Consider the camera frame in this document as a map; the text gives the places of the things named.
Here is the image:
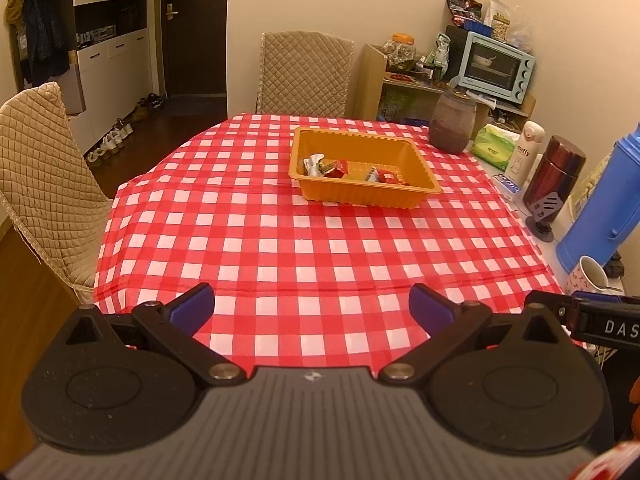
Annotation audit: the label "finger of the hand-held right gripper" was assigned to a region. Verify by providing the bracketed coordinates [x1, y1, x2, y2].
[571, 290, 640, 305]
[524, 290, 576, 332]

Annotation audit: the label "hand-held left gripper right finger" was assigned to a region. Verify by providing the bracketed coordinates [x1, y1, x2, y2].
[378, 282, 571, 387]

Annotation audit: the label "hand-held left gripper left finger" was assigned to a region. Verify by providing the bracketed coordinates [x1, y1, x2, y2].
[62, 282, 247, 387]

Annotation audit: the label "orange plastic tray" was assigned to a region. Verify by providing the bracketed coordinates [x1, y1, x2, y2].
[289, 126, 442, 210]

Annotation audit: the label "person's right hand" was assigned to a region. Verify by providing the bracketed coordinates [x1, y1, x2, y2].
[627, 376, 640, 442]

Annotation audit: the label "white patterned mug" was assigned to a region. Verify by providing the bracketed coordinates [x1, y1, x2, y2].
[566, 255, 611, 295]

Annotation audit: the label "dark small object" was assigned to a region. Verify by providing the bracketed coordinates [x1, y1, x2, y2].
[602, 252, 626, 278]

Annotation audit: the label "blue thermos jug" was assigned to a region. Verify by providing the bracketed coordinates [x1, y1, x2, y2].
[556, 121, 640, 273]

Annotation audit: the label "grey phone stand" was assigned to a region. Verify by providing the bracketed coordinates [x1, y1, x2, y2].
[530, 191, 566, 243]

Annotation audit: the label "pale floral snack bag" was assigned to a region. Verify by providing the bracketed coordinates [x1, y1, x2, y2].
[572, 155, 615, 211]

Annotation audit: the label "brown metal thermos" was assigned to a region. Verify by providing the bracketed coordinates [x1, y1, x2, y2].
[522, 135, 587, 221]

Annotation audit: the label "blue white small pack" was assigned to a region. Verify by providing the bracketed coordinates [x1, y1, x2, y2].
[492, 172, 523, 195]

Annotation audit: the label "red white checked tablecloth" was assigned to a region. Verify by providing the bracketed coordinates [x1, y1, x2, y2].
[94, 112, 596, 376]

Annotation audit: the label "red patterned cloth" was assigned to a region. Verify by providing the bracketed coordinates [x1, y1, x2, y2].
[572, 442, 640, 480]

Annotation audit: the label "white bottle rabbit print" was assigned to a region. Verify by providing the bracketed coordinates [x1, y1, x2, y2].
[505, 121, 546, 187]

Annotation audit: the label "green tissue pack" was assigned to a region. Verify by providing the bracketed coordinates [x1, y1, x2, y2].
[471, 124, 521, 171]

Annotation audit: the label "large dark glass jar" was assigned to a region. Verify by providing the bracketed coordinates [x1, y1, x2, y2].
[429, 89, 478, 155]

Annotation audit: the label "quilted beige chair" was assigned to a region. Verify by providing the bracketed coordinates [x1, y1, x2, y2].
[0, 81, 115, 306]
[256, 31, 355, 118]

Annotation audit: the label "row of shoes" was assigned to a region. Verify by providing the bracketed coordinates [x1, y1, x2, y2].
[85, 94, 163, 166]

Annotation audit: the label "green printed box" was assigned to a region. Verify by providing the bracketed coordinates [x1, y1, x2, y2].
[380, 87, 416, 121]

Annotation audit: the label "wooden shelf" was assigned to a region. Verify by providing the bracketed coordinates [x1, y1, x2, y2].
[352, 43, 536, 128]

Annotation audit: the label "light blue toaster oven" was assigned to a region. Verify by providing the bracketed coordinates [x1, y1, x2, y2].
[457, 30, 537, 106]

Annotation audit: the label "green foil bag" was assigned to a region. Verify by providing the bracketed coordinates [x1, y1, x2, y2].
[432, 34, 452, 81]

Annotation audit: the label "white cabinet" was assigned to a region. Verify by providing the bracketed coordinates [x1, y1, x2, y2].
[7, 0, 166, 161]

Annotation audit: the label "plastic jar orange lid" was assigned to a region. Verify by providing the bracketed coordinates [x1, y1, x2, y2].
[382, 33, 417, 72]

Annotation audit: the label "clear plastic bag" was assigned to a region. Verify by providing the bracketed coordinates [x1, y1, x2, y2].
[510, 5, 535, 53]

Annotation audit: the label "dark door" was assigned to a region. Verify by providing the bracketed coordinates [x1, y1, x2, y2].
[165, 0, 231, 98]

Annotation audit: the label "dark snack bag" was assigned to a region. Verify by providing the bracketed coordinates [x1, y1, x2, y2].
[446, 0, 483, 20]

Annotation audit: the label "hanging dark clothes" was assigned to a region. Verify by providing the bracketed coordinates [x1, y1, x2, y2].
[5, 0, 71, 88]

